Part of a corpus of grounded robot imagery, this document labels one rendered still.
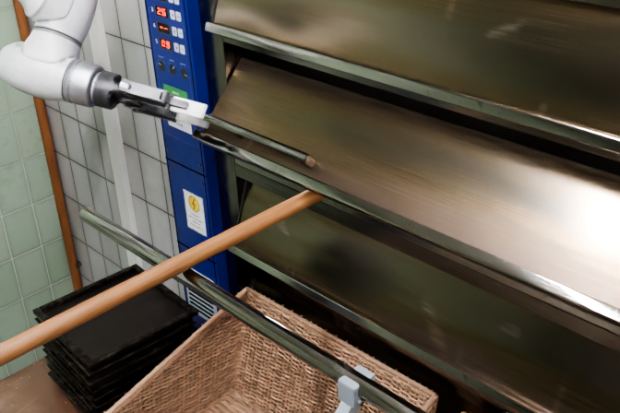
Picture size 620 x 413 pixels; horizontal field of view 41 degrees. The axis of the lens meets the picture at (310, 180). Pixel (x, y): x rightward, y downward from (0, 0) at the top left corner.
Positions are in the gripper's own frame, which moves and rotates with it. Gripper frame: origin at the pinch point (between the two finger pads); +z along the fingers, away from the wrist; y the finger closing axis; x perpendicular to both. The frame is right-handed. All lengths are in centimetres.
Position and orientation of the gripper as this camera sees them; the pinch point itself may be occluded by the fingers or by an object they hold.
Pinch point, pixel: (193, 112)
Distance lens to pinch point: 168.3
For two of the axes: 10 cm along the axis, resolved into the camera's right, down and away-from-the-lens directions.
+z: 9.6, 2.6, -1.1
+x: -2.8, 9.3, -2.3
